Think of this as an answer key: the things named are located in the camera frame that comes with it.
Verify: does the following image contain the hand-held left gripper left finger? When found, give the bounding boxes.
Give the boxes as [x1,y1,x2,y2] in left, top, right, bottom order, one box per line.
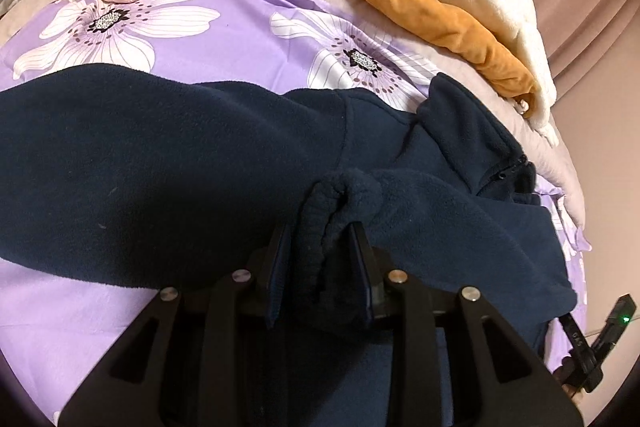
[57,223,294,427]

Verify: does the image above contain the orange plush cloth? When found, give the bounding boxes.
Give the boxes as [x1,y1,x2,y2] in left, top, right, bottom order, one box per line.
[359,0,542,118]

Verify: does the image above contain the purple floral bedsheet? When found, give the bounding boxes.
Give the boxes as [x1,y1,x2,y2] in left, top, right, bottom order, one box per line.
[0,0,593,427]

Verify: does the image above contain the navy fleece jacket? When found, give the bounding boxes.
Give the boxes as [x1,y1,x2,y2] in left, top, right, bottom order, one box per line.
[0,63,577,427]

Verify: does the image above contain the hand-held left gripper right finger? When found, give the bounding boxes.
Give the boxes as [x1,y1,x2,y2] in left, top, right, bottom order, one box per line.
[349,222,586,427]

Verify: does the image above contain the pinkish curtain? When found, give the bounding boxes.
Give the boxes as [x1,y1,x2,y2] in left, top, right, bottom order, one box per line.
[487,0,640,228]

